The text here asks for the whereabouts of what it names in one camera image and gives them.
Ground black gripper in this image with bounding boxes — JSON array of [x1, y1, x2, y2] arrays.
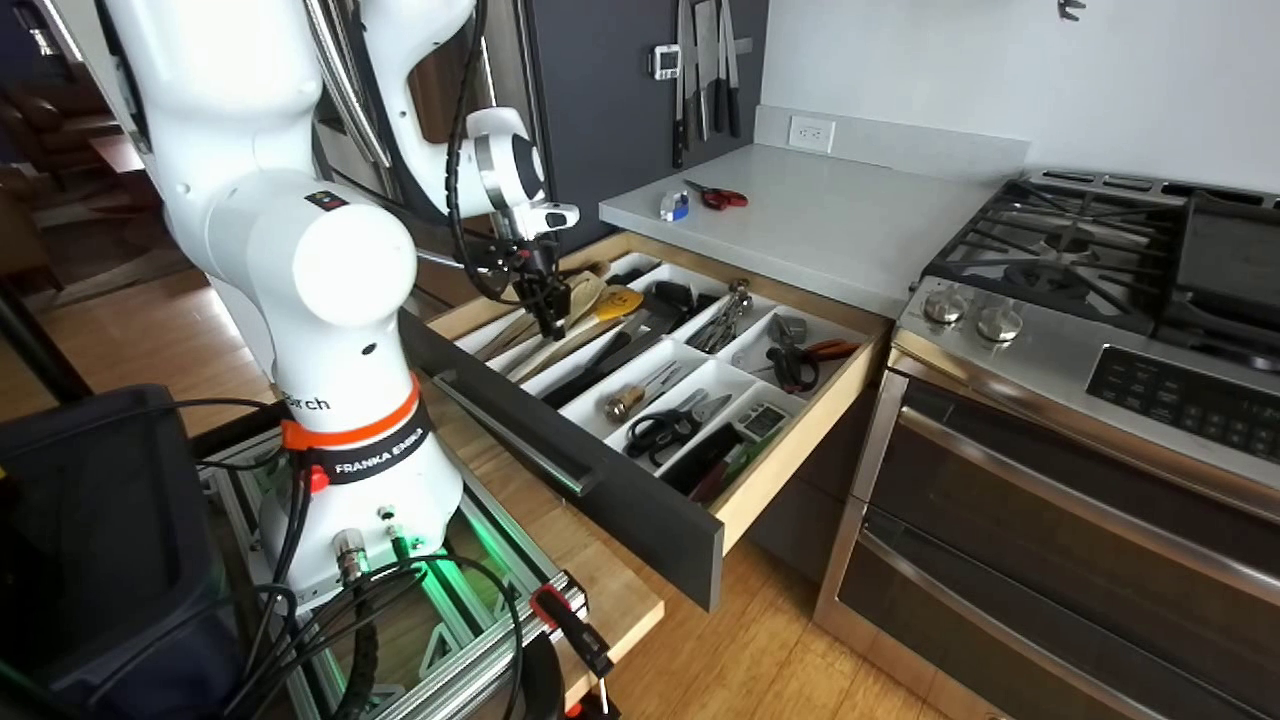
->
[[491, 226, 580, 338]]

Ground black plastic spatula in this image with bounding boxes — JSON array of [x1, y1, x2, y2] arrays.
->
[[537, 276, 693, 411]]

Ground white drawer organizer tray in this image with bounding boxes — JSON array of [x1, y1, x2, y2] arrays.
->
[[457, 251, 871, 504]]

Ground dark fronted wooden drawer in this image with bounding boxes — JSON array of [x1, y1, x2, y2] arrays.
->
[[397, 226, 895, 616]]

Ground wooden spoon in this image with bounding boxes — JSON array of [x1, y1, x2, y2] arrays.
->
[[503, 312, 632, 386]]

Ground small brass utensil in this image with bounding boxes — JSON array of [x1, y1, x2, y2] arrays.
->
[[599, 376, 655, 422]]

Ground metal tongs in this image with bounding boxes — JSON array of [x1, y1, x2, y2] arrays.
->
[[689, 281, 757, 356]]

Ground grey metal utensil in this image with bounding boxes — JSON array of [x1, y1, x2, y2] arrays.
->
[[764, 312, 814, 349]]

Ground wooden platform board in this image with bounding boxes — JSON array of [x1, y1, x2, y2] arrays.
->
[[414, 383, 667, 710]]

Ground red and black clamp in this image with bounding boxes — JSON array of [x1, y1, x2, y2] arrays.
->
[[527, 572, 623, 720]]

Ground silver stove knob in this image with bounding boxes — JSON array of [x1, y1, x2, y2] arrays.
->
[[920, 283, 971, 333], [971, 297, 1029, 350]]

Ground stainless steel gas range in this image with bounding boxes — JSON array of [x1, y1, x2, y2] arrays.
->
[[810, 163, 1280, 720]]

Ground black bin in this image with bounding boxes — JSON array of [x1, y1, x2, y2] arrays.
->
[[0, 383, 255, 720]]

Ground black cast iron grate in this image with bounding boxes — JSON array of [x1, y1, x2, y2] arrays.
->
[[925, 175, 1193, 334]]

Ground black metal leg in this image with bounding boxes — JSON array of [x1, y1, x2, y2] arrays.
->
[[0, 273, 96, 411]]

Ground dark wooden furniture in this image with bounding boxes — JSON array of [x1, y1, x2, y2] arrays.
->
[[0, 51, 174, 291]]

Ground black stove griddle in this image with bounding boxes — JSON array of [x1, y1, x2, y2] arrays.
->
[[1154, 192, 1280, 363]]

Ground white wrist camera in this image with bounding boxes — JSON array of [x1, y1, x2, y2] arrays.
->
[[525, 194, 582, 245]]

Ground black handled scissors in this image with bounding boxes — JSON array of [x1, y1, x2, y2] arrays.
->
[[620, 394, 717, 469]]

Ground red handled scissors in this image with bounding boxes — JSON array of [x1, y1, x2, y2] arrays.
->
[[685, 175, 750, 214]]

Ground black handled utensil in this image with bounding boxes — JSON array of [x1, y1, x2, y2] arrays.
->
[[662, 394, 793, 504]]

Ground red handled shears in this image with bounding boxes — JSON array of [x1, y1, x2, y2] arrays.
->
[[764, 333, 862, 394]]

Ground wall mounted kitchen knife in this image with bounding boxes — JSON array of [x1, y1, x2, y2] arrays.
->
[[667, 0, 697, 152], [717, 0, 745, 103], [693, 0, 717, 143]]

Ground white wall outlet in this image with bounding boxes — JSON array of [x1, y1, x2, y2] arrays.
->
[[783, 112, 839, 154]]

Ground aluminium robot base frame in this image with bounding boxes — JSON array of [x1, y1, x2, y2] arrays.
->
[[194, 422, 593, 720]]

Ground black floor cable bundle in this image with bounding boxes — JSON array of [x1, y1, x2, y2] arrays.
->
[[215, 531, 531, 720]]

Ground steel oven door handle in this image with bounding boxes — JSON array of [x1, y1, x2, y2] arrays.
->
[[892, 401, 1280, 605]]

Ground steel lower drawer handle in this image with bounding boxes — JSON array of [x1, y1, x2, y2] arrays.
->
[[857, 522, 1171, 720]]

